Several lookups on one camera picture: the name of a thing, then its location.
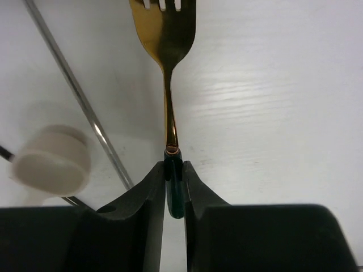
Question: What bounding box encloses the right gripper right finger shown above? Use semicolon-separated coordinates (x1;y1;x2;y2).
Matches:
183;161;358;271

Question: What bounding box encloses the right silver chopstick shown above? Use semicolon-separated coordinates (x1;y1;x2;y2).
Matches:
23;1;134;190

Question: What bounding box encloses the white ceramic spoon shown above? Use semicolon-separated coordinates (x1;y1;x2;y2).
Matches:
10;125;91;207

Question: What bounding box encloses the gold green-handled fork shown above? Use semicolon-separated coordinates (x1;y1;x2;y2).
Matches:
130;1;196;219

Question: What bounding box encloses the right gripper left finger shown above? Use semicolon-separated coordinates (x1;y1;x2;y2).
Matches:
1;162;165;271

